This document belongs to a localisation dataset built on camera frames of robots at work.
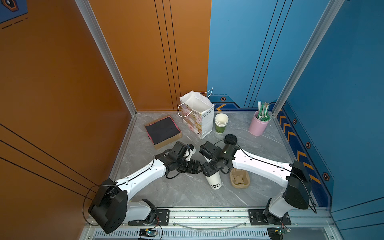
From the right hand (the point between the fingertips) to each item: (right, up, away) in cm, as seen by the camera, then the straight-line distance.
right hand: (209, 168), depth 79 cm
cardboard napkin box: (-26, +12, +17) cm, 33 cm away
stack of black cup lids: (+16, +14, +21) cm, 30 cm away
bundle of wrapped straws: (+36, +33, +16) cm, 52 cm away
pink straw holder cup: (+35, +22, +22) cm, 47 cm away
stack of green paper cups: (+10, +26, +23) cm, 36 cm away
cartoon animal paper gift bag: (-6, +32, +7) cm, 33 cm away
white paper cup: (+3, -6, -2) cm, 7 cm away
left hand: (-5, 0, +2) cm, 6 cm away
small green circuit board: (-30, -28, -8) cm, 42 cm away
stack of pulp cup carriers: (+18, -7, +4) cm, 19 cm away
